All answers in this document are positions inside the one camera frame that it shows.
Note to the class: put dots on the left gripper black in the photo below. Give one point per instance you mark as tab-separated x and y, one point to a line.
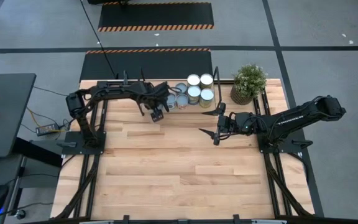
158	95

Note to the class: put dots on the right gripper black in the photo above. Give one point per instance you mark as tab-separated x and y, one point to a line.
228	124

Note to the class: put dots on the tin can bluish lid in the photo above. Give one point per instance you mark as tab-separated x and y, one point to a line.
171	101
181	87
182	100

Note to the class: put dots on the silver tin can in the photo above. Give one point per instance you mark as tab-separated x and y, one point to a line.
194	91
206	79
193	79
206	95

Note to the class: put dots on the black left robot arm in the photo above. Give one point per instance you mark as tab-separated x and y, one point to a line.
113	91

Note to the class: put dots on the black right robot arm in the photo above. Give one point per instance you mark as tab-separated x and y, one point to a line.
294	119

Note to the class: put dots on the black mat hazard stripe edge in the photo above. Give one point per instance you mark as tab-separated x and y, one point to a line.
154	65

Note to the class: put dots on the potted green plant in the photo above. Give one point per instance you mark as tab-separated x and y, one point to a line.
249	81

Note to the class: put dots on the black mat hazard stripe edges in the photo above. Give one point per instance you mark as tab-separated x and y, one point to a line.
155	15

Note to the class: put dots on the black power adapter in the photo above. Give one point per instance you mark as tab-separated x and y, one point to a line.
47	129

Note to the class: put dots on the black desk foot beam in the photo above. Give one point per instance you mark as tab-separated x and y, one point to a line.
39	155

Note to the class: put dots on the black equipment base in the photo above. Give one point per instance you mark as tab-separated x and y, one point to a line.
104	1

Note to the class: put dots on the dark grey desk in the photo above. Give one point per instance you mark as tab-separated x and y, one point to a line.
11	115

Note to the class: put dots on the grey metal desk leg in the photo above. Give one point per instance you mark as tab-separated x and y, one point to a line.
16	186

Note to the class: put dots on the black caster wheel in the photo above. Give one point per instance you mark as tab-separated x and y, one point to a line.
20	214

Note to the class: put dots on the wooden shelf black metal frame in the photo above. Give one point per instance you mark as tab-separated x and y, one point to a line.
194	109

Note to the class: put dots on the small black upright post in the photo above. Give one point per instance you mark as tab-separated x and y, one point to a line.
125	76

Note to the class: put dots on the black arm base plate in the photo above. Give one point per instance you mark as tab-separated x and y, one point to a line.
73	149
266	149

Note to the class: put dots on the black frame clip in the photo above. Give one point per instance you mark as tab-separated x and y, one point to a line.
125	217
236	217

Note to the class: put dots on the black aluminium rig frame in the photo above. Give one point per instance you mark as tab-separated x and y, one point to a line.
210	222

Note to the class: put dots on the silver metal bracket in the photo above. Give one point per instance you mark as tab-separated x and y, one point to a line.
96	222
269	222

